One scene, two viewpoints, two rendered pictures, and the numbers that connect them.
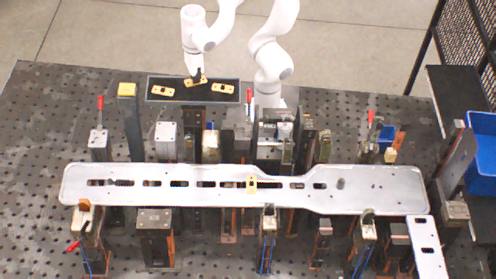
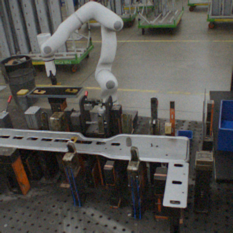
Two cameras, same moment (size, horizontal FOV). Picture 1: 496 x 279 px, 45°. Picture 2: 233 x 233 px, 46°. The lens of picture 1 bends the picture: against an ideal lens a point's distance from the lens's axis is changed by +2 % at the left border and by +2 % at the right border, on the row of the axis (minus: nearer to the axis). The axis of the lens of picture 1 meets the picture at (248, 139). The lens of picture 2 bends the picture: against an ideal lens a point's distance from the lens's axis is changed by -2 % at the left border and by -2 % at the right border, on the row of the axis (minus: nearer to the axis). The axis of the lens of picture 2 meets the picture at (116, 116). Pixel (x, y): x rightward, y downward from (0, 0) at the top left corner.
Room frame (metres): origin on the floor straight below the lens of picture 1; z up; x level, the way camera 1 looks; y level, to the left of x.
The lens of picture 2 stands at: (0.07, -0.79, 1.92)
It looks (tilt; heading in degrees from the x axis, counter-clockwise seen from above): 30 degrees down; 22
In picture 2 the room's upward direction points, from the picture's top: 7 degrees counter-clockwise
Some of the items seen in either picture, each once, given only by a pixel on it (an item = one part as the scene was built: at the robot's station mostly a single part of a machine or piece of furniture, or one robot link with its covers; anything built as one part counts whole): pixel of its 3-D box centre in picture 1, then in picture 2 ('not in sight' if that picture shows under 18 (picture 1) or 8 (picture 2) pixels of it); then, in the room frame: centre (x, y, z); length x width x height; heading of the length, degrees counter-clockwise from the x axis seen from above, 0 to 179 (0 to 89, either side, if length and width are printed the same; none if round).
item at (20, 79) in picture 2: not in sight; (21, 81); (3.45, 2.09, 0.36); 0.54 x 0.50 x 0.73; 179
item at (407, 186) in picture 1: (246, 187); (69, 142); (1.24, -0.01, 1.00); 1.38 x 0.22 x 0.02; 94
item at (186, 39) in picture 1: (194, 26); (45, 44); (1.56, 0.22, 1.49); 0.09 x 0.08 x 0.13; 36
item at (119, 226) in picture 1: (115, 204); not in sight; (1.22, 0.50, 0.84); 0.11 x 0.06 x 0.29; 4
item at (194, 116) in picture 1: (194, 128); (62, 120); (1.57, 0.23, 0.92); 0.10 x 0.08 x 0.45; 94
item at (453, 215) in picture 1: (442, 233); (202, 183); (1.18, -0.77, 0.88); 0.08 x 0.08 x 0.36; 4
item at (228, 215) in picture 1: (229, 206); (65, 160); (1.24, 0.05, 0.84); 0.17 x 0.06 x 0.29; 4
